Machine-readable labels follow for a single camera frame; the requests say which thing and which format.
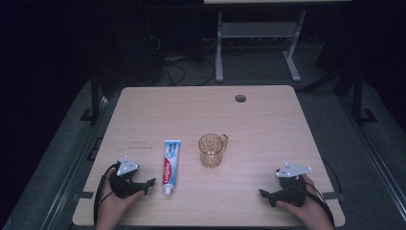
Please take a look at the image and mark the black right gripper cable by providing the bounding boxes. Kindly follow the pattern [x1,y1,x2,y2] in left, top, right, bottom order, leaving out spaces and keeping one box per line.
[302,181,336,226]

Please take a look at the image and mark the black floor cables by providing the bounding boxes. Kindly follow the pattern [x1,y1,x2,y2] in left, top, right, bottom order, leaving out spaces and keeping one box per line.
[147,34,216,87]

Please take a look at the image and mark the amber glass mug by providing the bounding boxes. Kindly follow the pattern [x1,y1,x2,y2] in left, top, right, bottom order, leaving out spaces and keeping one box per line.
[197,132,230,170]

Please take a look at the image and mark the person's left hand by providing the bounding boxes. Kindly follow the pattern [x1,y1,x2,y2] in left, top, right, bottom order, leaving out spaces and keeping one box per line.
[95,168,146,224]

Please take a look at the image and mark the white metal stand frame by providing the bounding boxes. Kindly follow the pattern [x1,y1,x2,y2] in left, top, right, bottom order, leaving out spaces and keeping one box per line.
[214,10,307,83]

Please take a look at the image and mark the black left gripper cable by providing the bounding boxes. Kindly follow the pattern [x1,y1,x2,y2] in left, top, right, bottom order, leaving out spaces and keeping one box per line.
[93,161,122,225]

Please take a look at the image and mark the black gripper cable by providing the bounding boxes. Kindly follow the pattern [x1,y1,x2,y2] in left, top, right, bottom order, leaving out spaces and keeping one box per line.
[93,161,122,225]
[302,181,336,226]

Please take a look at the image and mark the black metal stand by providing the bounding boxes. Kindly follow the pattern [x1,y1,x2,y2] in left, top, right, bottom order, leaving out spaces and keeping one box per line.
[346,68,378,127]
[79,68,108,127]

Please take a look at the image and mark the white and blue toothpaste tube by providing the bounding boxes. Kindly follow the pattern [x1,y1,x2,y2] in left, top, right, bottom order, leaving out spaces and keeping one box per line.
[161,139,182,196]

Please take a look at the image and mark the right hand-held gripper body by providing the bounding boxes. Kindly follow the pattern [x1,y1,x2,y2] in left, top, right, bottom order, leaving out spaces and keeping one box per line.
[268,162,313,208]

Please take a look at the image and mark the person's right hand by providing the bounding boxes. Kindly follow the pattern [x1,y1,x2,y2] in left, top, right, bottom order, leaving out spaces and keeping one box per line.
[275,173,335,224]

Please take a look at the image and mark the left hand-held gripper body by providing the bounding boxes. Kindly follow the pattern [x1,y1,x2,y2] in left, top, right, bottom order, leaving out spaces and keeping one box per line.
[109,155,149,199]

